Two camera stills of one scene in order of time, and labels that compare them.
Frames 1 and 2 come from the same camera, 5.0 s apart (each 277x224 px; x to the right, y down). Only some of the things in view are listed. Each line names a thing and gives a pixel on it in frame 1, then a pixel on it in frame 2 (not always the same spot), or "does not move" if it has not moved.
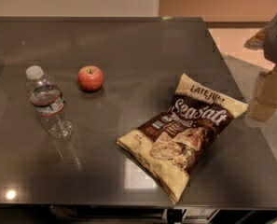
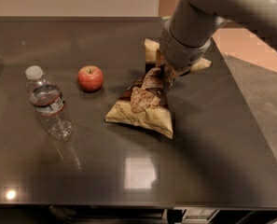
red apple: (90, 78) does not move
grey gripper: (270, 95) → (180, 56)
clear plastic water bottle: (49, 102) does not move
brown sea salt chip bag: (173, 144) → (145, 103)
